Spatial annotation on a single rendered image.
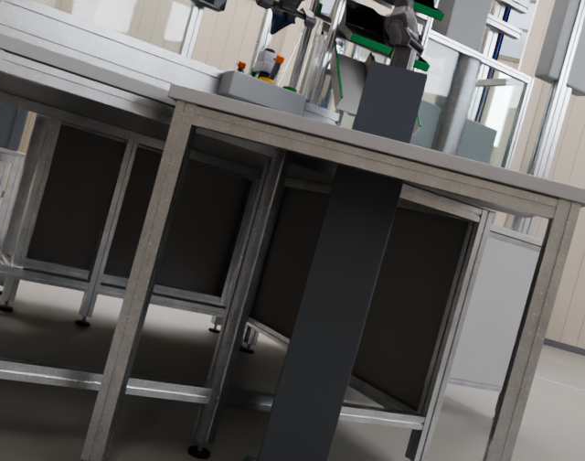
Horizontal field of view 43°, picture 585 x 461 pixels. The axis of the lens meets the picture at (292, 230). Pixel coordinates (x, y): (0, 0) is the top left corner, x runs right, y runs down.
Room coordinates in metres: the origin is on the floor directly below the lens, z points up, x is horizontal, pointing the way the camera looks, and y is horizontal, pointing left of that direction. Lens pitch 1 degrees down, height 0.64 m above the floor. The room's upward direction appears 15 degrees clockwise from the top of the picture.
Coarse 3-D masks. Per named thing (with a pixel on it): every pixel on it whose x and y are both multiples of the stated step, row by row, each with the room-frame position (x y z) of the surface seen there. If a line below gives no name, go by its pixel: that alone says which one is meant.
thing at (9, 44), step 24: (24, 48) 1.56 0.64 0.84; (0, 72) 2.09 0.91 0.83; (72, 72) 1.62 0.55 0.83; (96, 72) 1.64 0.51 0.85; (24, 96) 2.79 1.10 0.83; (48, 96) 2.47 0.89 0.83; (72, 96) 2.22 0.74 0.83; (144, 96) 1.70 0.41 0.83; (120, 120) 2.66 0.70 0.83; (144, 120) 2.37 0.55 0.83; (216, 144) 2.55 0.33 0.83; (288, 168) 2.80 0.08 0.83
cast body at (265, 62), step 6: (270, 48) 2.10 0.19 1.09; (264, 54) 2.08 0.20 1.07; (270, 54) 2.09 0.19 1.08; (258, 60) 2.11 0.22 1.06; (264, 60) 2.07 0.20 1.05; (270, 60) 2.09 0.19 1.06; (258, 66) 2.10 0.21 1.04; (264, 66) 2.07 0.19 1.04; (270, 66) 2.08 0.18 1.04; (258, 72) 2.12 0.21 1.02; (264, 72) 2.09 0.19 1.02; (270, 72) 2.08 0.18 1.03
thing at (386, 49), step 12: (336, 0) 2.35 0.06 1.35; (348, 0) 2.37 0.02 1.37; (348, 12) 2.39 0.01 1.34; (360, 12) 2.40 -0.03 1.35; (372, 12) 2.39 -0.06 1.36; (348, 24) 2.39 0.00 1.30; (360, 24) 2.42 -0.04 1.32; (372, 24) 2.37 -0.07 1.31; (348, 36) 2.17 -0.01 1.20; (360, 36) 2.28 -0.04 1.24; (372, 36) 2.34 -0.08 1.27; (372, 48) 2.17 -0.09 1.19; (384, 48) 2.18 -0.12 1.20
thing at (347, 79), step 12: (336, 48) 2.26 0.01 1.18; (336, 60) 2.22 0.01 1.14; (348, 60) 2.32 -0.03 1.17; (372, 60) 2.30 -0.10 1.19; (336, 72) 2.19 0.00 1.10; (348, 72) 2.28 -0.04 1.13; (360, 72) 2.31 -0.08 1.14; (336, 84) 2.17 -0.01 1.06; (348, 84) 2.24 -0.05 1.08; (360, 84) 2.27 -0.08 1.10; (336, 96) 2.14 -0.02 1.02; (348, 96) 2.20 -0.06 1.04; (360, 96) 2.22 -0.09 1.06; (336, 108) 2.13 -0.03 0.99; (348, 108) 2.16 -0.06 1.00
